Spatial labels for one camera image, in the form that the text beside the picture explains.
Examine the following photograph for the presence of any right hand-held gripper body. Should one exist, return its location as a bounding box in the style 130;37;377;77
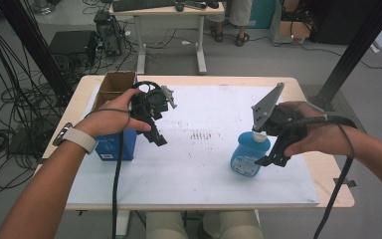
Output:
251;82;310;143

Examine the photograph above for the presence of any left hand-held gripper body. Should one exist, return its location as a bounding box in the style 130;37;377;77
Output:
129;80;179;134

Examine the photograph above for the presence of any blue cardboard box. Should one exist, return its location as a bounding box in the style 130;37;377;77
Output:
91;70;139;162

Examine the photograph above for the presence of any blue bottle with white cap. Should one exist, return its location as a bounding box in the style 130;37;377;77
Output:
230;129;273;178

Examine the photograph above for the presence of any person's left hand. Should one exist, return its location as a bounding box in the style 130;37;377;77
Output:
74;88;153;138

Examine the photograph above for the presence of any person's right hand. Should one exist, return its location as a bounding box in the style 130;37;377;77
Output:
283;100;356;157

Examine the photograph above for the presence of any white table mat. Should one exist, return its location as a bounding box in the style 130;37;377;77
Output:
67;84;320;207

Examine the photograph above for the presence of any dark floor mat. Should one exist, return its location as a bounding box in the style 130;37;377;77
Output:
298;84;367;133

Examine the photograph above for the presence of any black computer tower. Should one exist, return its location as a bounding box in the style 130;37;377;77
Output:
94;10;127;58

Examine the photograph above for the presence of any person's right leg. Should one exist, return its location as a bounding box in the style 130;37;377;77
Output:
202;209;265;239

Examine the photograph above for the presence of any person's leg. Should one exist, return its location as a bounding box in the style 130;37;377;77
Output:
202;209;265;239
209;0;229;43
228;0;254;48
144;211;189;239

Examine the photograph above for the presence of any white desk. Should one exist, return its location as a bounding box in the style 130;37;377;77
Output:
108;2;226;76

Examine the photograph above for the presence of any person's left leg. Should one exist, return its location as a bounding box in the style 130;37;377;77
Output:
144;211;189;239

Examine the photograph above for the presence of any white table leg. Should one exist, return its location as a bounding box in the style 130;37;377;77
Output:
114;209;131;237

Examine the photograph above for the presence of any brown cardboard box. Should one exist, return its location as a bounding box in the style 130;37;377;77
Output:
278;19;312;44

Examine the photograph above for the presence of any black equipment case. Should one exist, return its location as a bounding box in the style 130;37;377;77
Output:
48;30;99;73

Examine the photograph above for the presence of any black keyboard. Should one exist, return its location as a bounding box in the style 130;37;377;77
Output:
111;0;177;13

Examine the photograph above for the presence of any teal box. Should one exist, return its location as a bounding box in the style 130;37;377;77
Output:
248;0;277;30

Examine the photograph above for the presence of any wristwatch with cream strap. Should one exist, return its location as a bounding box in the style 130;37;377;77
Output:
52;121;99;155

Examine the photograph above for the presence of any right hand-held gripper cable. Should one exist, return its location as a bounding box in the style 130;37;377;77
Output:
287;114;359;239

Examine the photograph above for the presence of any hand-held gripper cable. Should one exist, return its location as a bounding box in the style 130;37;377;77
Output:
84;80;163;239
287;114;359;239

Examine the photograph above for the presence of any left hand-held gripper cable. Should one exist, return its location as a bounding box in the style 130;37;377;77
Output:
84;80;163;239

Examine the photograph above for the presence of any black frame post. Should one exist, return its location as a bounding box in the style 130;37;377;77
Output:
0;0;74;105
310;0;382;112

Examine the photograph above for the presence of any bundle of black floor cables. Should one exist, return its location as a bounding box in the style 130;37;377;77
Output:
0;18;76;200

